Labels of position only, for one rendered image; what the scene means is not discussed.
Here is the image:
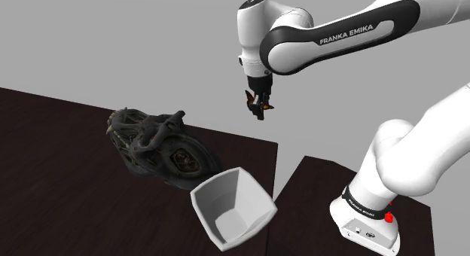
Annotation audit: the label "small orange brown object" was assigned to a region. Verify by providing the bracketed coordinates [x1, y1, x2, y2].
[244, 89, 275, 112]

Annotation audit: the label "dark wooden robot stand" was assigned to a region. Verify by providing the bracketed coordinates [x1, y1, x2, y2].
[265, 155, 436, 256]

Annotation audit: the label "white square bowl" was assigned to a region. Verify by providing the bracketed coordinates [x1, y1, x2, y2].
[189, 166, 279, 253]

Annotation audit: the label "dark wooden table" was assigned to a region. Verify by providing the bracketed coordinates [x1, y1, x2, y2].
[0, 87, 279, 256]

